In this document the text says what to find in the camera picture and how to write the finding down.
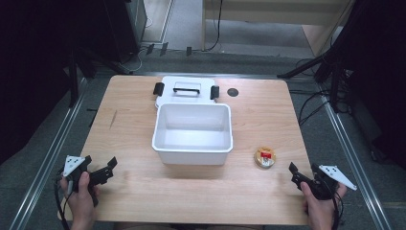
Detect metal floor rail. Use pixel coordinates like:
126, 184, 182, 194
317, 84, 395, 230
9, 78, 90, 230

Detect dark cabinet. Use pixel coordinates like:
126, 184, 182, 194
103, 0, 148, 64

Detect person's right hand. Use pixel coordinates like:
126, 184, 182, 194
300, 181, 349, 224

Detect round yellow tin red label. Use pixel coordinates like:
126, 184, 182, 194
254, 146, 277, 170

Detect white floor cable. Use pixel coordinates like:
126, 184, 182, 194
126, 47, 144, 73

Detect white plastic storage box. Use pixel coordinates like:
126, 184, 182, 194
151, 102, 235, 167

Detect light wooden furniture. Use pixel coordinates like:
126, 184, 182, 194
200, 0, 356, 59

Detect black hanging cable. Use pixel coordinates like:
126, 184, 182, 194
206, 0, 224, 52

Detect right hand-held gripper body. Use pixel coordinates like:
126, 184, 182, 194
310, 163, 358, 201

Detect black tripod stand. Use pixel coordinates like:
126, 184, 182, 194
62, 44, 130, 109
276, 44, 355, 113

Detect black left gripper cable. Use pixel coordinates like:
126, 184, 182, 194
53, 172, 72, 230

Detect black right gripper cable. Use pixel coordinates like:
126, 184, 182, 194
330, 191, 347, 230

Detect black floor cables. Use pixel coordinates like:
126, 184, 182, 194
287, 88, 340, 127

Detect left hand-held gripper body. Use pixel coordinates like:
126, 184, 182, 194
62, 154, 100, 208

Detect white lid with black handle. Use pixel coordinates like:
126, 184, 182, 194
152, 75, 221, 110

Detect person's left hand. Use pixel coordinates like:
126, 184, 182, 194
59, 171, 101, 224

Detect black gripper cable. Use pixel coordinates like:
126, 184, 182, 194
53, 172, 72, 230
330, 191, 347, 230

